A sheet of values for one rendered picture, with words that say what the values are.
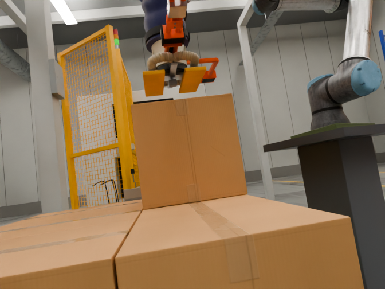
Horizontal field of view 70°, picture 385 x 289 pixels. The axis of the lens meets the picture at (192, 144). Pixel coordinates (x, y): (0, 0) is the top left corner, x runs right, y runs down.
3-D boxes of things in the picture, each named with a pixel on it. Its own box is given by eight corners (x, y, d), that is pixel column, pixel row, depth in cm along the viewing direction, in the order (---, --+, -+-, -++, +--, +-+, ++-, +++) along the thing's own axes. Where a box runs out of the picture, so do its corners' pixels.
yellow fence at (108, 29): (71, 257, 273) (52, 54, 294) (80, 253, 282) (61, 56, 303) (136, 260, 229) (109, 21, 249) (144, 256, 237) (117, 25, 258)
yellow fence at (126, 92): (142, 226, 392) (125, 83, 413) (150, 225, 393) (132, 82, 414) (134, 247, 276) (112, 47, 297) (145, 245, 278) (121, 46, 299)
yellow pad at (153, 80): (145, 97, 155) (144, 88, 156) (163, 95, 157) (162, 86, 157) (142, 75, 122) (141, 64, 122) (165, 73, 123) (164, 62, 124)
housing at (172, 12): (167, 19, 99) (165, 7, 99) (185, 18, 100) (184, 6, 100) (168, 7, 92) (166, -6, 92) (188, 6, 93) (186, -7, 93)
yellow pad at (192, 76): (179, 93, 158) (177, 85, 159) (196, 92, 160) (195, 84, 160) (185, 71, 125) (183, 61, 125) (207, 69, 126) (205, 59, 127)
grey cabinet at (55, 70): (59, 100, 251) (57, 68, 254) (66, 99, 252) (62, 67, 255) (51, 93, 231) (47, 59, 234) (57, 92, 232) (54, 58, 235)
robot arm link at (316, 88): (325, 114, 156) (319, 85, 159) (352, 105, 141) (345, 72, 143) (305, 114, 150) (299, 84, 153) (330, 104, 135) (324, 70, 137)
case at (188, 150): (152, 197, 161) (144, 129, 165) (219, 187, 165) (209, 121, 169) (142, 210, 102) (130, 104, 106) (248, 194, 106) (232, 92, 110)
